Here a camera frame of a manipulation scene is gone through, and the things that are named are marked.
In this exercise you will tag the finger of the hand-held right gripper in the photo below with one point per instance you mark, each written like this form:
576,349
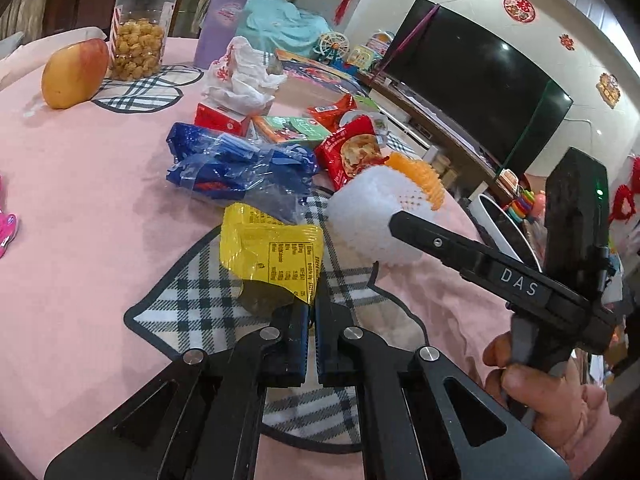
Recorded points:
430,242

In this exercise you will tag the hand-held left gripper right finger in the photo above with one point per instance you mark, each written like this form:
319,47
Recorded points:
327,347

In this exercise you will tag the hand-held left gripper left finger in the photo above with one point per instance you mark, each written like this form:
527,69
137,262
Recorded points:
295,347

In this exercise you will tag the white-rimmed trash bin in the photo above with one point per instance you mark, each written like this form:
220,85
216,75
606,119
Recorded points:
487,220

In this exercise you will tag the orange plastic cup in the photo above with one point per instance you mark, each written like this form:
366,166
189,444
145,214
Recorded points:
420,180

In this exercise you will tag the yellow snack wrapper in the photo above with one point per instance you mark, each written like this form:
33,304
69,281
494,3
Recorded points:
265,245

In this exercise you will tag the red chips snack packet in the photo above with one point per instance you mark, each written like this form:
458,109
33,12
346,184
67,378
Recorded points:
345,155

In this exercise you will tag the blue plastic wrapper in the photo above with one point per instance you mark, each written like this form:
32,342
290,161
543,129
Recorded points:
220,160

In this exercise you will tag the white plastic bag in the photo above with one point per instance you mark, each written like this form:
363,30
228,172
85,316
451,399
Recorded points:
240,80

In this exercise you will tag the person's right hand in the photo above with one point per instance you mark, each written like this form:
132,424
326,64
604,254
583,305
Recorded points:
560,405

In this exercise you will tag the red knot decoration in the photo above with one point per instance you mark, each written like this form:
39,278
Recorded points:
625,200

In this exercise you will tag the television cabinet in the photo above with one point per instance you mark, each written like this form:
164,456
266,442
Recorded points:
450,150

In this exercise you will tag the orange-red snack packet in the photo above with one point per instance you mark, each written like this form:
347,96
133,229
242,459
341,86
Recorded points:
332,110

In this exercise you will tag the black flat television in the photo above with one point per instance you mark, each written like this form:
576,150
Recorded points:
475,75

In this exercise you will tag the green snack packet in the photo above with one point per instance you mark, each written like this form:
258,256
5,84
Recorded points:
295,130

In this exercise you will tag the colourful picture box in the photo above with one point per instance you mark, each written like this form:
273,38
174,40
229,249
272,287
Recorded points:
320,77

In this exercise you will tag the colourful toy house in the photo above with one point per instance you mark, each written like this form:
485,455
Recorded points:
370,50

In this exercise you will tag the ferris wheel toy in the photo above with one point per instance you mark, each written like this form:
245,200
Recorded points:
331,47

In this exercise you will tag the pink plaid-patch tablecloth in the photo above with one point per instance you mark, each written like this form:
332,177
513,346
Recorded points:
100,210

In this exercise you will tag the small red box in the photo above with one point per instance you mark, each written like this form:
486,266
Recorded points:
220,119

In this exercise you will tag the teal cloth cover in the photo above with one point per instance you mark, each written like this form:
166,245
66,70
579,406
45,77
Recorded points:
285,25

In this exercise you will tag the purple tumbler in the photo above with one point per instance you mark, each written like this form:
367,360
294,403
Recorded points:
220,20

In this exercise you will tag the pink packet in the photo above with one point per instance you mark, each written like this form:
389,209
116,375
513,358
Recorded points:
6,225

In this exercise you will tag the clear plastic popcorn cup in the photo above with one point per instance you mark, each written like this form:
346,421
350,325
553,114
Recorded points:
137,45

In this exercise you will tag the orange wall sticker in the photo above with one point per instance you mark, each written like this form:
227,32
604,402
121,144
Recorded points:
608,89

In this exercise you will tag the small red wall sticker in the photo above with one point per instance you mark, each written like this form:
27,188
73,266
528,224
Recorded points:
566,41

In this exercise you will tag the round red wall sticker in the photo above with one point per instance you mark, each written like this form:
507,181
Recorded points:
519,8

